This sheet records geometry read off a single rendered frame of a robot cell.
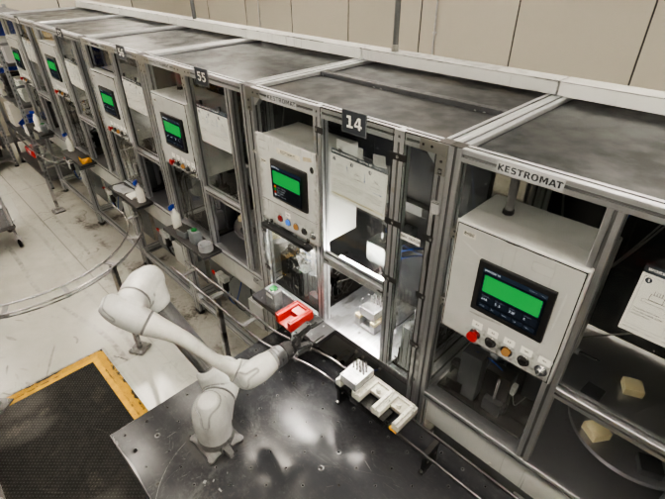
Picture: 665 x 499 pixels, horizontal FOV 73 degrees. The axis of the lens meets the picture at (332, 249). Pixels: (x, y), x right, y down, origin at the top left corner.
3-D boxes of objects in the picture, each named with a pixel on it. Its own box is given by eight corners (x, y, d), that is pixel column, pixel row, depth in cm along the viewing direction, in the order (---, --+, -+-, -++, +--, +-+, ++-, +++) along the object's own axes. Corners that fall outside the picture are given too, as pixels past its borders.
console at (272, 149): (259, 218, 236) (250, 133, 210) (301, 200, 252) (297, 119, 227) (314, 249, 211) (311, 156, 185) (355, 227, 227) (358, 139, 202)
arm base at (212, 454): (215, 472, 193) (213, 464, 189) (188, 439, 206) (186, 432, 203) (249, 445, 203) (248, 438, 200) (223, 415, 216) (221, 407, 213)
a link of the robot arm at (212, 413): (191, 448, 196) (182, 416, 184) (204, 412, 211) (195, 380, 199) (229, 449, 195) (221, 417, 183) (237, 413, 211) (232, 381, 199)
